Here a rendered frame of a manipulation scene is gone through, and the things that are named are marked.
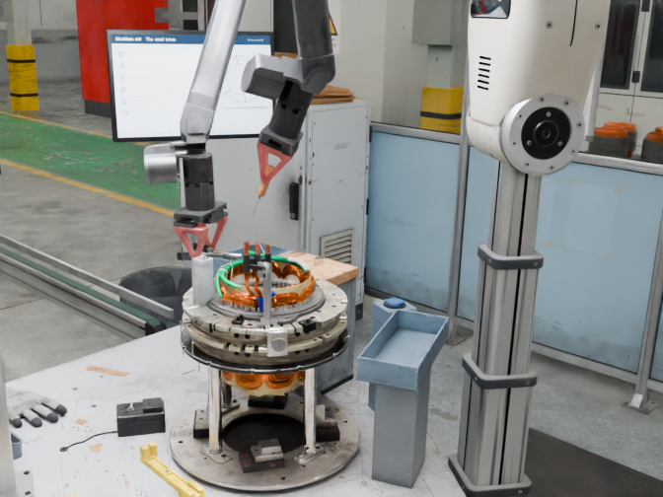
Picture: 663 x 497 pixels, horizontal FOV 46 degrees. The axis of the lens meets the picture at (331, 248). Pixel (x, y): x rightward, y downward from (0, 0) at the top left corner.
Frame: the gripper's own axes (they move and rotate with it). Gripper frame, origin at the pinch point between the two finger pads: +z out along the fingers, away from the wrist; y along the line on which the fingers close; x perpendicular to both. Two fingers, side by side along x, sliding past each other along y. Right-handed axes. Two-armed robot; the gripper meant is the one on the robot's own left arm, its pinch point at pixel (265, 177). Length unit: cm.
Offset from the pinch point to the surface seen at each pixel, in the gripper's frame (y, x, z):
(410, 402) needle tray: 14.0, 40.3, 24.5
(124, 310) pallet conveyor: -64, -33, 78
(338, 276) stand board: -23.7, 20.5, 23.6
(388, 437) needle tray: 14, 39, 33
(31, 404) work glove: 1, -31, 69
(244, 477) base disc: 20, 18, 49
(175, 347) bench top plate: -37, -11, 66
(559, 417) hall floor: -158, 136, 105
